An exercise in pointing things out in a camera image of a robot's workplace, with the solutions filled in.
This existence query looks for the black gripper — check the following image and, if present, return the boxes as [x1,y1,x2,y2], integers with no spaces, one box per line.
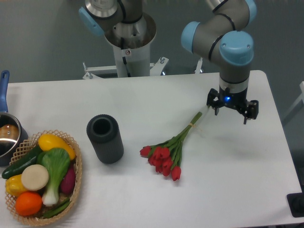
[206,88,259,124]

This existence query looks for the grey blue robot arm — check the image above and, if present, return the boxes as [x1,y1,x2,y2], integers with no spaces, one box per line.
[181,0,259,121]

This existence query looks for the red tulip bouquet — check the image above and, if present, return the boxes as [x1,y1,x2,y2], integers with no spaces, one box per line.
[139,105,210,181]

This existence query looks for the black device at edge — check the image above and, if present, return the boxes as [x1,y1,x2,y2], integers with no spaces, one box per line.
[286,192,304,218]

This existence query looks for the dark grey ribbed vase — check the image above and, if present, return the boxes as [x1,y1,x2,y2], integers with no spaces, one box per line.
[86,114,124,164]

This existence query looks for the purple red onion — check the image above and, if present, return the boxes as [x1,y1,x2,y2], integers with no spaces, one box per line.
[60,165,76,195]

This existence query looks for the green bok choy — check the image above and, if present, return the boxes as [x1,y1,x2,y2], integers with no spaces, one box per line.
[41,148,70,207]

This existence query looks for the yellow squash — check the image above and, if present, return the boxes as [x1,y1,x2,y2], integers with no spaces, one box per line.
[38,133,76,160]

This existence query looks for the green bean pod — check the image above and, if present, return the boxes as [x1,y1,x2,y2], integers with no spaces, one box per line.
[42,198,70,219]

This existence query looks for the round beige bun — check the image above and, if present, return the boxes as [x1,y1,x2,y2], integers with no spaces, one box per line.
[21,164,49,191]

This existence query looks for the dark green cucumber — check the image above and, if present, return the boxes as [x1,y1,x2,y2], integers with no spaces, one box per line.
[2,145,42,179]

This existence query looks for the woven wicker basket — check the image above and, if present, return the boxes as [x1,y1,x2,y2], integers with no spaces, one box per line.
[5,130,82,227]

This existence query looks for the orange fruit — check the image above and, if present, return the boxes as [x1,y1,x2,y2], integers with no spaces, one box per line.
[15,191,42,216]

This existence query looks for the yellow bell pepper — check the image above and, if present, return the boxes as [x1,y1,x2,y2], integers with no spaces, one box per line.
[5,174,29,197]

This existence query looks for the white frame at right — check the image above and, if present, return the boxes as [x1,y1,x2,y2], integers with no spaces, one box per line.
[281,81,304,126]

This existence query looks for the white metal base frame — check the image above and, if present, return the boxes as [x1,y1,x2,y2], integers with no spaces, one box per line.
[82,56,204,80]

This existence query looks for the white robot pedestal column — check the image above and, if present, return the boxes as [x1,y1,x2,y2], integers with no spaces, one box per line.
[104,13,156,77]

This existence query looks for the blue handled saucepan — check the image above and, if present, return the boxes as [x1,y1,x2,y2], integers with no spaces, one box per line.
[0,70,28,167]

